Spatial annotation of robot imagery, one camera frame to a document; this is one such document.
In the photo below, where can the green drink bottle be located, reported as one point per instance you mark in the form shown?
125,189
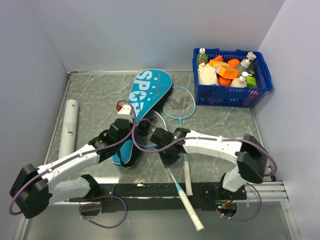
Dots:
202,57

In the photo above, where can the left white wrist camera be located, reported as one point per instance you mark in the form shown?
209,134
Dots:
125,112

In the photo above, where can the orange fruit front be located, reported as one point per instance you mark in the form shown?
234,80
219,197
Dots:
224,81

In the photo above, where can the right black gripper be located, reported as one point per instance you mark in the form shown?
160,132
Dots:
168,161

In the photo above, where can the blue plastic basket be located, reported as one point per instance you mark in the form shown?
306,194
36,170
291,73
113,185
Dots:
210,95

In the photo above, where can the green box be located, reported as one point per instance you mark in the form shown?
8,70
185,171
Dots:
251,82

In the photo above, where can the badminton racket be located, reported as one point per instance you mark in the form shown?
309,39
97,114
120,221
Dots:
180,105
143,133

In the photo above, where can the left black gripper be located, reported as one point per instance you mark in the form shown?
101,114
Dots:
131,125

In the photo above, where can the beige cloth bag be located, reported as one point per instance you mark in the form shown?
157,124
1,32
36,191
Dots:
207,75

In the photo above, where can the orange carton box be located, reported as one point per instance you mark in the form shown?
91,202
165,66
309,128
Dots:
223,69

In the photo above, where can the white shuttlecock tube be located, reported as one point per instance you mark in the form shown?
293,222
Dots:
69,127

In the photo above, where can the white pump bottle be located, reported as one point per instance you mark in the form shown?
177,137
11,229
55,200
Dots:
240,82

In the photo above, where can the grey pump bottle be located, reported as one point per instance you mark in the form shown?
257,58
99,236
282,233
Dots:
245,63

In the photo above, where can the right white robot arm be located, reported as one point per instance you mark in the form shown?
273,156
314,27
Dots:
248,155

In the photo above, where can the blue racket cover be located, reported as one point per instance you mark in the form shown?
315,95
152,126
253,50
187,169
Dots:
149,91

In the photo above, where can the orange fruit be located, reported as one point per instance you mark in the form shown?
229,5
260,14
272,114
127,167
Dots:
224,81
233,62

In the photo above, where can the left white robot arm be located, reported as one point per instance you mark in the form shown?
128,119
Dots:
33,187

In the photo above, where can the orange fruit back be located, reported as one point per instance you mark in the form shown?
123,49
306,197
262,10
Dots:
233,62

